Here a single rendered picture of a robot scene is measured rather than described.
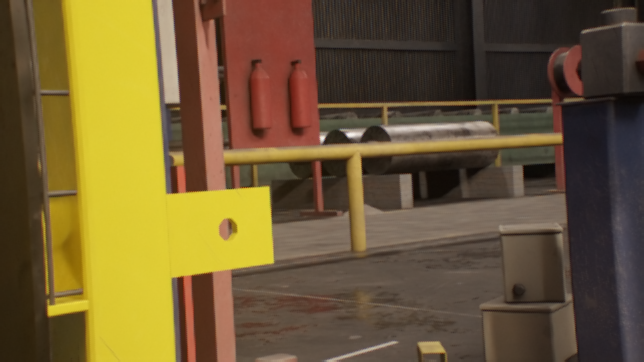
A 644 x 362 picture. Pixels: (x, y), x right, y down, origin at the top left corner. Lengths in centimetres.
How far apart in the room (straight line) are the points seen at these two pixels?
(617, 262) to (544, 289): 30
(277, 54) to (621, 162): 636
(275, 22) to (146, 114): 767
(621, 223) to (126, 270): 150
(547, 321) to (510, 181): 770
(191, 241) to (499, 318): 163
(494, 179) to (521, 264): 777
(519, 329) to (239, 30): 603
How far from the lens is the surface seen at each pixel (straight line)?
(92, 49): 53
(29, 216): 30
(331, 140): 954
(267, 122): 785
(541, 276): 222
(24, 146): 30
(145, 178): 54
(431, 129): 937
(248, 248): 63
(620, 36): 194
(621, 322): 197
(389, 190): 882
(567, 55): 1034
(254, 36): 806
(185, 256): 61
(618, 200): 195
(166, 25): 200
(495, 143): 566
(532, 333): 218
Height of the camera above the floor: 46
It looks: 1 degrees down
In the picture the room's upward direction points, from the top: 4 degrees counter-clockwise
